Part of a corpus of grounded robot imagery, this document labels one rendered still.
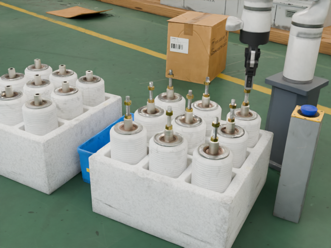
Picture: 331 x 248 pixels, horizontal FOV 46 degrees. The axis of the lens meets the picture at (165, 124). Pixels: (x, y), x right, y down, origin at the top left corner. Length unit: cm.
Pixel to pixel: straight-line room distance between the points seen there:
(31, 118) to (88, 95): 24
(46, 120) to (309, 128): 71
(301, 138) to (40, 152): 70
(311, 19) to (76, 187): 85
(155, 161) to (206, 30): 110
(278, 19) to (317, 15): 179
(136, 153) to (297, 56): 57
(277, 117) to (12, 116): 82
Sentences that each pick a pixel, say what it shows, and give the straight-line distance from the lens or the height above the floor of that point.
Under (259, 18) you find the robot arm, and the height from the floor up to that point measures 53.
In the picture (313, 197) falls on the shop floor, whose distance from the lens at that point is 129.
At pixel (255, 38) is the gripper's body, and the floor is 48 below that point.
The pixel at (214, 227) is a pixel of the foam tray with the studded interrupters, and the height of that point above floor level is 10.
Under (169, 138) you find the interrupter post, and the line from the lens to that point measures 96.
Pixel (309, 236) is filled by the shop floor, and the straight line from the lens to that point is 114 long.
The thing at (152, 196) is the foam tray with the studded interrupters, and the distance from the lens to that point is 98.
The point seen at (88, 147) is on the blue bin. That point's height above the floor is 10.
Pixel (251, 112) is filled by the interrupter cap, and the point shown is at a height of 25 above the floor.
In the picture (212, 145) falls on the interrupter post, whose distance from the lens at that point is 91.
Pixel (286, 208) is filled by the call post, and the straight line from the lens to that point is 115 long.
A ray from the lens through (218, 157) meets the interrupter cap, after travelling 91.
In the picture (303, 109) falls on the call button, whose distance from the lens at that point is 102.
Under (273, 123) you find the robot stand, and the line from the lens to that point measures 133.
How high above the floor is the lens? 72
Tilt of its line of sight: 27 degrees down
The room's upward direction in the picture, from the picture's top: 1 degrees clockwise
